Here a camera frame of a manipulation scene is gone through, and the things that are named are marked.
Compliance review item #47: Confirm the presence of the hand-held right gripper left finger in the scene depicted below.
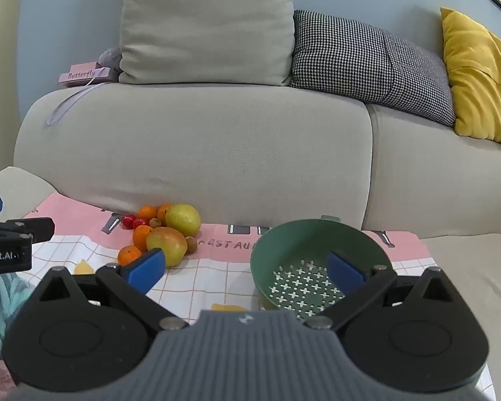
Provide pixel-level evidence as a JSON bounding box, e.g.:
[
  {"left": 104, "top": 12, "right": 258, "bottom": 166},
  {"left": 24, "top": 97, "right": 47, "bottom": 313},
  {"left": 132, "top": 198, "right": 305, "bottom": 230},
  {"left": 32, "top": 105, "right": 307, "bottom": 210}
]
[{"left": 25, "top": 248, "right": 189, "bottom": 331}]

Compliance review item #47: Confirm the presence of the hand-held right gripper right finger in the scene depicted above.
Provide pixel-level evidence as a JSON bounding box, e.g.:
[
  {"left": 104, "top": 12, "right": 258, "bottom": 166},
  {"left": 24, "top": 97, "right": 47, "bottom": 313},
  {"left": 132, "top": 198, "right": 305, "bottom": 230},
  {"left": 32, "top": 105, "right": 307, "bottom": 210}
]
[{"left": 306, "top": 251, "right": 463, "bottom": 331}]

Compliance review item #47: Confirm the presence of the green colander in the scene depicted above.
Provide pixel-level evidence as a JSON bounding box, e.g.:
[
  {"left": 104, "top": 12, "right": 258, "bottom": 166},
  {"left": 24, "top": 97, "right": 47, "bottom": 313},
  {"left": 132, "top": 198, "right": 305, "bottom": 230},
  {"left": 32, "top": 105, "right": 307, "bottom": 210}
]
[{"left": 250, "top": 215, "right": 396, "bottom": 321}]

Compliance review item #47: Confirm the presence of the yellow-red mango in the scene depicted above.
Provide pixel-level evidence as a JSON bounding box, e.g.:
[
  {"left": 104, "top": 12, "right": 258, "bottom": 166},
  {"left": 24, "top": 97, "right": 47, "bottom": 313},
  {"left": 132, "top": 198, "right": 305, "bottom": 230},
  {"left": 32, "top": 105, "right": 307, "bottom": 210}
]
[{"left": 146, "top": 226, "right": 189, "bottom": 268}]

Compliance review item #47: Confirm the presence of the teal striped cloth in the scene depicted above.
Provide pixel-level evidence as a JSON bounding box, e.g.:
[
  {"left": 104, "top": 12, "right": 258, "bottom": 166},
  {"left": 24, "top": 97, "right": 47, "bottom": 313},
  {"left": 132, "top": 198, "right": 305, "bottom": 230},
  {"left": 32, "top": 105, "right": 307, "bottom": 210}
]
[{"left": 0, "top": 273, "right": 35, "bottom": 358}]

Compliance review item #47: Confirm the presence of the yellow-green pear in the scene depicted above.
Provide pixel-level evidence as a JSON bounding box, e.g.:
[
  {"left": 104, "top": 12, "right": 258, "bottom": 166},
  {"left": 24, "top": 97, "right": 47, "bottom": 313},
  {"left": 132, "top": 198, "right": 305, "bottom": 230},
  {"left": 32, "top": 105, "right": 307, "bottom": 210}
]
[{"left": 165, "top": 204, "right": 202, "bottom": 238}]

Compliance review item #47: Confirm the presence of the pink checked printed cloth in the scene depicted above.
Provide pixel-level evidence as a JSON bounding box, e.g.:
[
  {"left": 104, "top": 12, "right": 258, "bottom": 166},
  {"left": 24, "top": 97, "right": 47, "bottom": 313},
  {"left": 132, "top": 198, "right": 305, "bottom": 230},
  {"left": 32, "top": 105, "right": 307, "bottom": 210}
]
[{"left": 8, "top": 192, "right": 498, "bottom": 401}]

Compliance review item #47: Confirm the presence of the lilac ribbon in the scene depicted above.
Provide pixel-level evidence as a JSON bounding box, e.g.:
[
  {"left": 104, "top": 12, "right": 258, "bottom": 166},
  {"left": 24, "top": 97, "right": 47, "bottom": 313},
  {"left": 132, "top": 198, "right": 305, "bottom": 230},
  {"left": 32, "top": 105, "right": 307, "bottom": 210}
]
[{"left": 46, "top": 82, "right": 106, "bottom": 127}]

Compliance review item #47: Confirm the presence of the beige fabric sofa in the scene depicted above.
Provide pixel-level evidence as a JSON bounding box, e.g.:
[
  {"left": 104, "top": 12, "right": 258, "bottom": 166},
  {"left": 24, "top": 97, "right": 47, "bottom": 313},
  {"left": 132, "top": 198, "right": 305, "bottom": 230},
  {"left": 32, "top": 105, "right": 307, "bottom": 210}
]
[{"left": 0, "top": 79, "right": 501, "bottom": 401}]

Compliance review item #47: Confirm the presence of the pink printed box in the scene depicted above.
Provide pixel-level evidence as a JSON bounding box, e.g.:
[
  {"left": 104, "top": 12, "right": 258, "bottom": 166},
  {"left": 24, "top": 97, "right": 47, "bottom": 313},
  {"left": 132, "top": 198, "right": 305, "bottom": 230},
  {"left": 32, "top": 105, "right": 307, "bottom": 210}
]
[{"left": 57, "top": 64, "right": 113, "bottom": 88}]

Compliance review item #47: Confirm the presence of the grey plush toy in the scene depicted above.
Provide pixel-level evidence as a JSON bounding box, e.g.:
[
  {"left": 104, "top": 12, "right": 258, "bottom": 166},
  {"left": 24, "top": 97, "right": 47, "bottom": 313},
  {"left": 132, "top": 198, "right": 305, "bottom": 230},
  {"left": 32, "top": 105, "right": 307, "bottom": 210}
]
[{"left": 97, "top": 47, "right": 124, "bottom": 83}]

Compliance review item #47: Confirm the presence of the houndstooth cushion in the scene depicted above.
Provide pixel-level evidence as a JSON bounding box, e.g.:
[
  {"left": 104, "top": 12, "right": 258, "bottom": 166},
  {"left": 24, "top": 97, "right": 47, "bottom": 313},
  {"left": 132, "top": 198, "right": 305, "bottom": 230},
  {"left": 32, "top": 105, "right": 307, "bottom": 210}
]
[{"left": 290, "top": 9, "right": 457, "bottom": 127}]

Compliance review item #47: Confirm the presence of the yellow cushion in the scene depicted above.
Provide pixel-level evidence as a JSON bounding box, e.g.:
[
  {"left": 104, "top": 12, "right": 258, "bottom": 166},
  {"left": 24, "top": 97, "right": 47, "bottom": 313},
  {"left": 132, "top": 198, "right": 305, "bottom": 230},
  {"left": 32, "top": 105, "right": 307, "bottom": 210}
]
[{"left": 440, "top": 7, "right": 501, "bottom": 145}]

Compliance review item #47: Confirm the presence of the beige cushion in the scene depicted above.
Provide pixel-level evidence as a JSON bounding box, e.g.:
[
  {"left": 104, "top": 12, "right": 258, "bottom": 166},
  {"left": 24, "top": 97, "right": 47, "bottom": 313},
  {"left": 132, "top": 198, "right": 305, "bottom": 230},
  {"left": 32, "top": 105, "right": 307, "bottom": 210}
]
[{"left": 119, "top": 0, "right": 296, "bottom": 87}]

